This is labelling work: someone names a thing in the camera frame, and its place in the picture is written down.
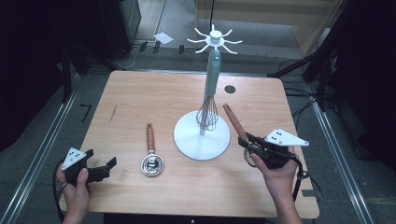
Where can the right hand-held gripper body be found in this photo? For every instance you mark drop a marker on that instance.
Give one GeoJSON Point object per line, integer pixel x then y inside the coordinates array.
{"type": "Point", "coordinates": [288, 139]}

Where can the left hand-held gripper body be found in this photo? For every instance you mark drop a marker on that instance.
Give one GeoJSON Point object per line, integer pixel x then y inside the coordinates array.
{"type": "Point", "coordinates": [73, 159]}

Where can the white utensil rack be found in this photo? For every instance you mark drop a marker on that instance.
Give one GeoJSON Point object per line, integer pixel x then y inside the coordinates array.
{"type": "Point", "coordinates": [190, 140]}

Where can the person's left hand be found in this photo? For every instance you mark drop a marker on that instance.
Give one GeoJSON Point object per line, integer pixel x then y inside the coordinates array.
{"type": "Point", "coordinates": [76, 197]}

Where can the person's right hand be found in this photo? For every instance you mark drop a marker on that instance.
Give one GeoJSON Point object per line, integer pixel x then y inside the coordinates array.
{"type": "Point", "coordinates": [278, 180]}

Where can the black metal stand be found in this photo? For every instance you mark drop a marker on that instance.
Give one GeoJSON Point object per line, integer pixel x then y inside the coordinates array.
{"type": "Point", "coordinates": [289, 67]}

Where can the dark curtain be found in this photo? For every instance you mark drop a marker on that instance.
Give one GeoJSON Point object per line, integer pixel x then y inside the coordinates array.
{"type": "Point", "coordinates": [31, 62]}
{"type": "Point", "coordinates": [367, 77]}

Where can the light wooden cabinet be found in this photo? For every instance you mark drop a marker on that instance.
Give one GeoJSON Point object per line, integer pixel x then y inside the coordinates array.
{"type": "Point", "coordinates": [264, 15]}

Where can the dark cabinet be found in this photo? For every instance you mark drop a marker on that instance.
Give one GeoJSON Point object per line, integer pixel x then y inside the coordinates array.
{"type": "Point", "coordinates": [120, 28]}

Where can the white paper sheet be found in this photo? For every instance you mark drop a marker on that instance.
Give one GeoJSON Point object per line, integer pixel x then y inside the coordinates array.
{"type": "Point", "coordinates": [163, 38]}

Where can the metal floor rail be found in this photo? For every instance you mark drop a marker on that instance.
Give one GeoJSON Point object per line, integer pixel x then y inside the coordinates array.
{"type": "Point", "coordinates": [37, 161]}
{"type": "Point", "coordinates": [336, 155]}

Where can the small black floor bracket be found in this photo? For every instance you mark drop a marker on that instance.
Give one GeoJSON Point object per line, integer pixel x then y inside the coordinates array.
{"type": "Point", "coordinates": [156, 46]}
{"type": "Point", "coordinates": [181, 48]}
{"type": "Point", "coordinates": [143, 46]}

